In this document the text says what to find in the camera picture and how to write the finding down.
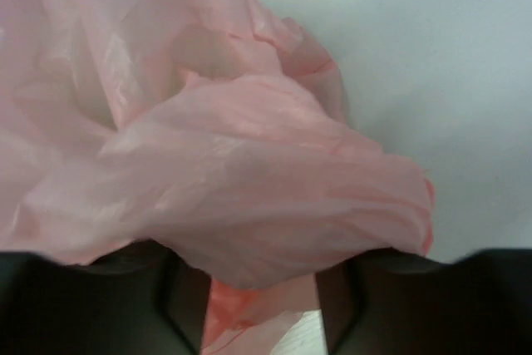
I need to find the pink plastic bag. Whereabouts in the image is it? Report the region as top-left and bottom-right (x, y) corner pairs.
(1, 0), (434, 354)

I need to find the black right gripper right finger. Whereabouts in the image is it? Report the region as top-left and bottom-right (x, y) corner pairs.
(316, 249), (531, 354)

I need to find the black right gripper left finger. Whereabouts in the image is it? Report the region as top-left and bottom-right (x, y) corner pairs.
(1, 243), (211, 354)

